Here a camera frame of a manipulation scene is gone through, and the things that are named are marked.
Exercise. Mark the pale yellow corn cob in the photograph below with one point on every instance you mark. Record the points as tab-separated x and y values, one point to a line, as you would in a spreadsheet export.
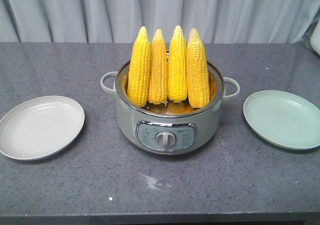
197	71

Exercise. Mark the orange-yellow corn cob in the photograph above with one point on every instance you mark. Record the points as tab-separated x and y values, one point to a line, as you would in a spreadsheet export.
158	83

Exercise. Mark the green electric cooking pot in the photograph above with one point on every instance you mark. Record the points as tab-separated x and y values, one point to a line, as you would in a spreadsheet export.
163	133

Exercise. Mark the white plate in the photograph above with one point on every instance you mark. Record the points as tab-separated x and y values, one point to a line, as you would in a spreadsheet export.
40	127

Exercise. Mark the green plate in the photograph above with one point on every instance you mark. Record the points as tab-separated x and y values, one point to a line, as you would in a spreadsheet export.
283	119

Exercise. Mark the grey curtain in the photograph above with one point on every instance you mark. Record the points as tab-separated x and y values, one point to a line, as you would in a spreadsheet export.
118	21

